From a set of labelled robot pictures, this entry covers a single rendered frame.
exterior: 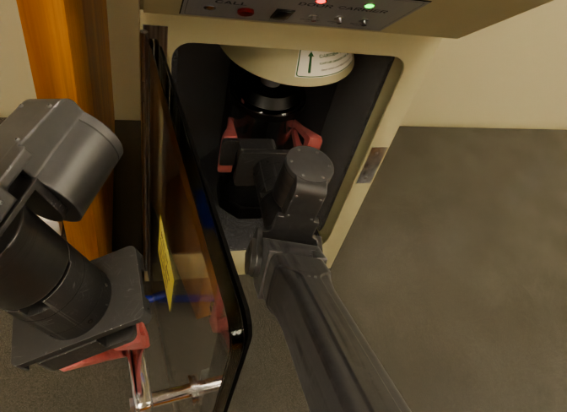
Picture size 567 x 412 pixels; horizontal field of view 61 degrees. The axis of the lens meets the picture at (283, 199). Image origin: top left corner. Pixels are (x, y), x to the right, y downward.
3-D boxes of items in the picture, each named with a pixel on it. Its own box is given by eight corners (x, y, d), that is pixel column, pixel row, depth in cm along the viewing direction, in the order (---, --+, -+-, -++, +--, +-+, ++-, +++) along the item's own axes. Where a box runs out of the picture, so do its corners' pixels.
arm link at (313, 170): (243, 281, 55) (315, 290, 57) (271, 220, 46) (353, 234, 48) (245, 202, 63) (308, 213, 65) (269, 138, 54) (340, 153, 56)
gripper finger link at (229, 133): (216, 101, 67) (224, 149, 61) (265, 103, 69) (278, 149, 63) (211, 137, 72) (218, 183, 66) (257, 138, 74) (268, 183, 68)
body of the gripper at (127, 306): (29, 299, 39) (-39, 257, 33) (144, 254, 39) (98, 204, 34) (26, 376, 35) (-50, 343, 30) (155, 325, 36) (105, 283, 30)
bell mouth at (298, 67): (209, 4, 64) (213, -38, 60) (332, 15, 69) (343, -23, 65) (227, 84, 53) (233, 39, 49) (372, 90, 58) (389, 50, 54)
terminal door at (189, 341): (153, 272, 72) (154, 29, 43) (196, 495, 55) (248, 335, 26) (148, 273, 72) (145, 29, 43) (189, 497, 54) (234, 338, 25)
